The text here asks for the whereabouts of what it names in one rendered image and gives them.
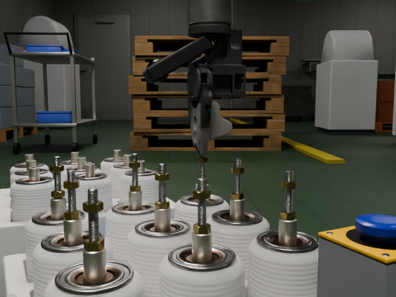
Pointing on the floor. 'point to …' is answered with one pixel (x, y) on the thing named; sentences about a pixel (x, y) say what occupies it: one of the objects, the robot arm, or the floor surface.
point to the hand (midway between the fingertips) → (198, 148)
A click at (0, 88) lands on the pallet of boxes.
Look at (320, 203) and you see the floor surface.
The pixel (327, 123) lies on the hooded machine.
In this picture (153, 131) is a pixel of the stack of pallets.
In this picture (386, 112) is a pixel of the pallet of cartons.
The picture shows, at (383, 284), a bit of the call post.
